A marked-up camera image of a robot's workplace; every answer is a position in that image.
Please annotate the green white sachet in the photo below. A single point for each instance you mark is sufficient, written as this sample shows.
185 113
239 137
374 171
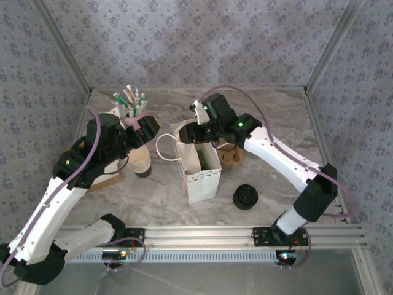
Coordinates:
117 96
142 103
203 158

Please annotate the paper cup stack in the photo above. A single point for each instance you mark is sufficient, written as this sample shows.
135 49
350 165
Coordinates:
139 163

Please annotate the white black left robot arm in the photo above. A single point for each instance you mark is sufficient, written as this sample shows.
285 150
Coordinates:
52 209

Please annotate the pink cup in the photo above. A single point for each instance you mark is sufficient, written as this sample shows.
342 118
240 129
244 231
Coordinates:
135 120

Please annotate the white brown sachet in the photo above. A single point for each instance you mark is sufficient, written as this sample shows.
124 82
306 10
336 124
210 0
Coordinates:
129 92
142 93

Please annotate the white napkin stack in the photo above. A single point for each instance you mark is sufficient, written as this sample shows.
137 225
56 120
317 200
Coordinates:
112 167

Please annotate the brown pulp cup carrier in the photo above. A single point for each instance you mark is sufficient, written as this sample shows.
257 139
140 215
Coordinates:
230 158

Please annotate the brown cardboard napkin tray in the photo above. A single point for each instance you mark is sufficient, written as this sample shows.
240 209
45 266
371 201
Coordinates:
107 182

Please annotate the black lid stack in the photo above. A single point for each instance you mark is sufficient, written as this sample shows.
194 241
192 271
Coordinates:
244 196

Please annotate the small circuit board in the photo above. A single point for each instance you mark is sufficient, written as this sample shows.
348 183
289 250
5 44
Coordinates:
287 255
115 255

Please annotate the aluminium side rail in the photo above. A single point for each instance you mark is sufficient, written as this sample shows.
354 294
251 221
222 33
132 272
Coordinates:
86 106
316 123

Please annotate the aluminium frame post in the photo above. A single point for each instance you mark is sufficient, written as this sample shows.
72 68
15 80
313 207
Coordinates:
331 46
66 46

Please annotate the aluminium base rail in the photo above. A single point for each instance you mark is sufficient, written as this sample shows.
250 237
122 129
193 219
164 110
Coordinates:
199 236

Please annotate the black left mount plate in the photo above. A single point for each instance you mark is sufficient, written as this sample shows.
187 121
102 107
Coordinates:
135 235

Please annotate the black mount plate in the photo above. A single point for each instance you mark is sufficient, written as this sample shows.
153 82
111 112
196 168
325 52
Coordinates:
135 235
262 236

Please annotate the black right mount plate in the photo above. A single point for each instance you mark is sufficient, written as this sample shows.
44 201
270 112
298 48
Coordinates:
262 236

